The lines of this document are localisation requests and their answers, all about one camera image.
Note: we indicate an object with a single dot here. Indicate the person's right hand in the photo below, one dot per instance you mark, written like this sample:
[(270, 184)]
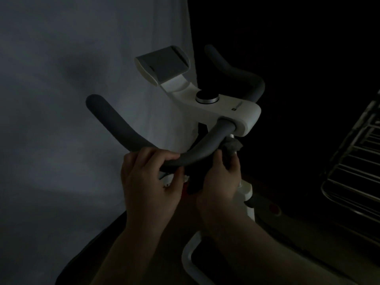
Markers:
[(219, 198)]

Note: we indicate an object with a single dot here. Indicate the person's left hand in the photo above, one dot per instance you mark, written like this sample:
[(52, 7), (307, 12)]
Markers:
[(148, 198)]

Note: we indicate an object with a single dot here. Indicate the grey cleaning cloth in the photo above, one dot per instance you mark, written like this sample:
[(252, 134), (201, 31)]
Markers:
[(231, 146)]

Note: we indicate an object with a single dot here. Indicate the white exercise bike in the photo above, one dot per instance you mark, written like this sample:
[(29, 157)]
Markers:
[(225, 111)]

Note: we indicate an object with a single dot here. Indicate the person's right forearm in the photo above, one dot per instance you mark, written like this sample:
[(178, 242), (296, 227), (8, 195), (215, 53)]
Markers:
[(267, 258)]

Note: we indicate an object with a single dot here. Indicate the white hanging sheet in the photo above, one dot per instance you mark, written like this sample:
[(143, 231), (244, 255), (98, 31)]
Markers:
[(59, 115)]

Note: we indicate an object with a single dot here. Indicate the grey white tablet holder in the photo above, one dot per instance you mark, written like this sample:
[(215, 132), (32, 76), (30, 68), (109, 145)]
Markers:
[(164, 63)]

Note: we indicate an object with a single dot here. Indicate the metal drying rack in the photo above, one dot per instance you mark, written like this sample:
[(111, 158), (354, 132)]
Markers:
[(356, 181)]

